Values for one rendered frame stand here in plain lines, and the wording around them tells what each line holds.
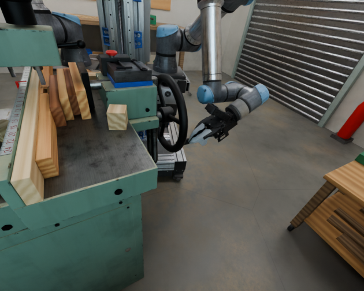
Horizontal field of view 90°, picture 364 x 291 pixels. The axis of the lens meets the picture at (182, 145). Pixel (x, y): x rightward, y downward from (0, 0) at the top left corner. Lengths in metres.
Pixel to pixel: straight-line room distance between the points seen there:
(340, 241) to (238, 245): 0.56
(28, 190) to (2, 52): 0.31
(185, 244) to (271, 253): 0.54
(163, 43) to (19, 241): 0.99
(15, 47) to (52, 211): 0.34
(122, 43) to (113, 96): 0.78
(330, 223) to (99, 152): 1.41
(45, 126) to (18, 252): 0.33
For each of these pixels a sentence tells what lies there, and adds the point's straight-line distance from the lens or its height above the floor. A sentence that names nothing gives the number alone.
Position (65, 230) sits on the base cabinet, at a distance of 0.59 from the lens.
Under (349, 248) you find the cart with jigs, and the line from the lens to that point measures 1.46.
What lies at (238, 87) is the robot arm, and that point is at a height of 0.90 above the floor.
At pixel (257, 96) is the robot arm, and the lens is 0.77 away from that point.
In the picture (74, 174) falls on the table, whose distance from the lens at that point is 0.35.
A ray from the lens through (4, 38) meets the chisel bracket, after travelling 0.53.
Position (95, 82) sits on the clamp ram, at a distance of 0.54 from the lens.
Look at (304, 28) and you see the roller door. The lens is 3.54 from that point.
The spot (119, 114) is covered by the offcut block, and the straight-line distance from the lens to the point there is 0.42.
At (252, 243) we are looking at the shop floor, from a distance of 1.39.
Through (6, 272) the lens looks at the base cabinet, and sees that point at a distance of 0.69.
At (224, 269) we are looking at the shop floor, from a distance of 1.26.
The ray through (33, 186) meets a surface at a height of 0.93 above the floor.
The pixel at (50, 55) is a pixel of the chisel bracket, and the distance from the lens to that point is 0.52.
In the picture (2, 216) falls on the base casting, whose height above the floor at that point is 0.77.
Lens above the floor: 1.14
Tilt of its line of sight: 37 degrees down
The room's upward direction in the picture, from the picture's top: 8 degrees clockwise
